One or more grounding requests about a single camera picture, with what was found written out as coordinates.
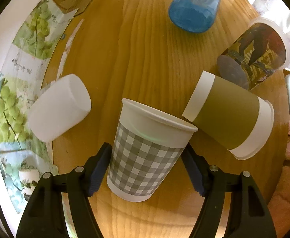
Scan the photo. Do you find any olive brown paper cup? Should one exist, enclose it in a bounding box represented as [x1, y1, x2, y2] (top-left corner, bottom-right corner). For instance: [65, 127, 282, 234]
[182, 71, 275, 160]

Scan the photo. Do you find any grape picture poster strip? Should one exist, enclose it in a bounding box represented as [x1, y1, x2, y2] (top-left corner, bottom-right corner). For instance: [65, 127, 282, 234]
[0, 0, 76, 214]

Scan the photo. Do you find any blue plastic cup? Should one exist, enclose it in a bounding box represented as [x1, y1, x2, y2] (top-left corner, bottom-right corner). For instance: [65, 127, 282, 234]
[168, 0, 221, 33]

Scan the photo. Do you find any panda mug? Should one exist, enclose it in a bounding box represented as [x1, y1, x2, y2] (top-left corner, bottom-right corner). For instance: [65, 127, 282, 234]
[19, 169, 40, 202]

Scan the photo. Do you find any colourful printed paper cup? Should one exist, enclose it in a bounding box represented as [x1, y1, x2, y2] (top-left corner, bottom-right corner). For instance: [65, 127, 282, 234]
[217, 17, 290, 90]

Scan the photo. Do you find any grey checkered paper cup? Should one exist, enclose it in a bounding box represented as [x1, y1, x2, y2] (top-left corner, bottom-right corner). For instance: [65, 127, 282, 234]
[107, 98, 198, 202]

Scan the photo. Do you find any white plastic cup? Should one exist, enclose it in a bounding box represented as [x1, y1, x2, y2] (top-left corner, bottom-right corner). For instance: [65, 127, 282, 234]
[28, 74, 92, 142]

